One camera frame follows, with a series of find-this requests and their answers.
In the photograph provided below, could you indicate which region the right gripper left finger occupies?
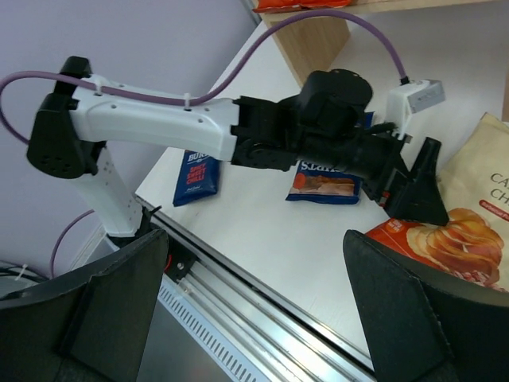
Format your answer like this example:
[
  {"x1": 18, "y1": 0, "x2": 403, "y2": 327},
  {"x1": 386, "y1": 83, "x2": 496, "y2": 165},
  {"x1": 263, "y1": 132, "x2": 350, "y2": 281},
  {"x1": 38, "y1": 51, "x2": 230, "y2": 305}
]
[{"x1": 1, "y1": 230, "x2": 169, "y2": 381}]

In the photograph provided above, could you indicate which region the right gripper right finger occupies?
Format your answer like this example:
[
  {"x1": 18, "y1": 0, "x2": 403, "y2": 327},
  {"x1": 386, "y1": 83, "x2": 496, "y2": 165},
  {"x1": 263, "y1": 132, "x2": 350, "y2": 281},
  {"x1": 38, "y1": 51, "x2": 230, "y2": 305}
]
[{"x1": 343, "y1": 230, "x2": 508, "y2": 381}]

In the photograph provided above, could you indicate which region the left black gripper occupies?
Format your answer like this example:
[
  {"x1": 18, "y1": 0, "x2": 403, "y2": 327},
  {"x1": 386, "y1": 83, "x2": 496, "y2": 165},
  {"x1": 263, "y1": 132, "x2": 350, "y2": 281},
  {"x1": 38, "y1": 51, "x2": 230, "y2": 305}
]
[{"x1": 337, "y1": 133, "x2": 449, "y2": 226}]

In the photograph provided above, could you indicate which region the cassava chips bag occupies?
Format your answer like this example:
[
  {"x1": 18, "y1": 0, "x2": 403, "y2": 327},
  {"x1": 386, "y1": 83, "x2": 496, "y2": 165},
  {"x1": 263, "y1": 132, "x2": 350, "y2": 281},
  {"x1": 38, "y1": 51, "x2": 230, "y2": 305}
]
[
  {"x1": 367, "y1": 114, "x2": 508, "y2": 292},
  {"x1": 254, "y1": 0, "x2": 352, "y2": 14}
]

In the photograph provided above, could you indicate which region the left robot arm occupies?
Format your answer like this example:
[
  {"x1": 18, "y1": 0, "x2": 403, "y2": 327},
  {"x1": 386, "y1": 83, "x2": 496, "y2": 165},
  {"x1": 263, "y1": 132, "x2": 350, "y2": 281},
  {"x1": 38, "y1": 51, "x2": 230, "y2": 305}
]
[{"x1": 27, "y1": 57, "x2": 449, "y2": 247}]

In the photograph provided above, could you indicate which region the wooden two-tier shelf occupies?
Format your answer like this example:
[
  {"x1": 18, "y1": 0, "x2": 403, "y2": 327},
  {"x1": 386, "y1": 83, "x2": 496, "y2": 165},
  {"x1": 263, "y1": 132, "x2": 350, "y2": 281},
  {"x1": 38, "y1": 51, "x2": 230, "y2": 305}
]
[{"x1": 262, "y1": 1, "x2": 508, "y2": 90}]

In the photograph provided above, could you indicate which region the middle blue Burts bag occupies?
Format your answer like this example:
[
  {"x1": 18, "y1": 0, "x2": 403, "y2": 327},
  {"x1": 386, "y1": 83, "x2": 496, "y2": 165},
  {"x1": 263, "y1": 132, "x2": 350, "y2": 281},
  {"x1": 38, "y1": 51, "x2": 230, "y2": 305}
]
[{"x1": 285, "y1": 111, "x2": 377, "y2": 206}]

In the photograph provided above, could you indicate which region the blue burts bag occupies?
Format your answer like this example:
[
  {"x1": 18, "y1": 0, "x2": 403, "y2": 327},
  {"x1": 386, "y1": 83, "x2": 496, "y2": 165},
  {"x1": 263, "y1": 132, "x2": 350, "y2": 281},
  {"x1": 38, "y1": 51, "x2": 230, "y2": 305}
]
[
  {"x1": 285, "y1": 111, "x2": 377, "y2": 206},
  {"x1": 173, "y1": 150, "x2": 221, "y2": 207}
]

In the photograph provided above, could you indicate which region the left blue Burts bag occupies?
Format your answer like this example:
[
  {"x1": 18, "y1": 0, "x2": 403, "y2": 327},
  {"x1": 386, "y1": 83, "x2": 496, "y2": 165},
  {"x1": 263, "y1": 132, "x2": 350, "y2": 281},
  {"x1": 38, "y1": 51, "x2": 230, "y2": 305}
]
[{"x1": 173, "y1": 150, "x2": 221, "y2": 207}]

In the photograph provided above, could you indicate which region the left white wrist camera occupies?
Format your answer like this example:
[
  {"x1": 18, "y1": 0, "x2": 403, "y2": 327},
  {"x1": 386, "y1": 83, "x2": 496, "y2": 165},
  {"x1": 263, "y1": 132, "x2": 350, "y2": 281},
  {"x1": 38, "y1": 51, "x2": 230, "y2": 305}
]
[{"x1": 385, "y1": 80, "x2": 445, "y2": 140}]

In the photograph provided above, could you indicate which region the white slotted cable duct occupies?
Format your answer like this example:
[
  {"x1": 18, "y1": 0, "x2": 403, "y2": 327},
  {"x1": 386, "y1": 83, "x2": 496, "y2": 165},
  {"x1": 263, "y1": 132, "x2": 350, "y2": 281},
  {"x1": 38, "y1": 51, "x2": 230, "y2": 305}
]
[{"x1": 137, "y1": 280, "x2": 270, "y2": 381}]

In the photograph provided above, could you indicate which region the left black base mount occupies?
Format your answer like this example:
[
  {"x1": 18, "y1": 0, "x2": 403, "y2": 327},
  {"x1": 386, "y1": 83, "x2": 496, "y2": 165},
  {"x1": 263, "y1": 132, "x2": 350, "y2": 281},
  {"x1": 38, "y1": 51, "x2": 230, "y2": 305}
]
[{"x1": 135, "y1": 206, "x2": 196, "y2": 283}]

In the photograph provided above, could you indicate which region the aluminium mounting rail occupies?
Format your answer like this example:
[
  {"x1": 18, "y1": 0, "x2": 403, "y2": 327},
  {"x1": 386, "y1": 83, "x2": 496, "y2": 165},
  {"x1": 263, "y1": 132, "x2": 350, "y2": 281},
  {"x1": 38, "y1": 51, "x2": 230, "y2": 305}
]
[{"x1": 153, "y1": 210, "x2": 375, "y2": 381}]

